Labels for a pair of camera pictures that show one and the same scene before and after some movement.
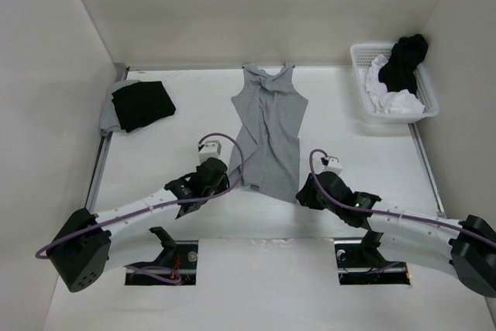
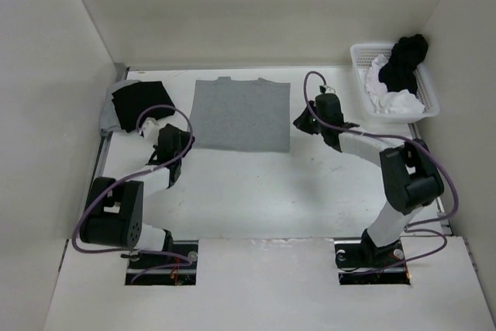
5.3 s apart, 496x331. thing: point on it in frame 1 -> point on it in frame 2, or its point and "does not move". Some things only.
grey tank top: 266,156 -> 249,115
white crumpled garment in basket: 400,101 does not move
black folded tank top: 139,104 does not move
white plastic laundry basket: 362,55 does not move
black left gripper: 222,187 -> 185,139
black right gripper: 305,195 -> 301,122
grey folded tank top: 109,120 does not move
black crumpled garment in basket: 398,71 does not move
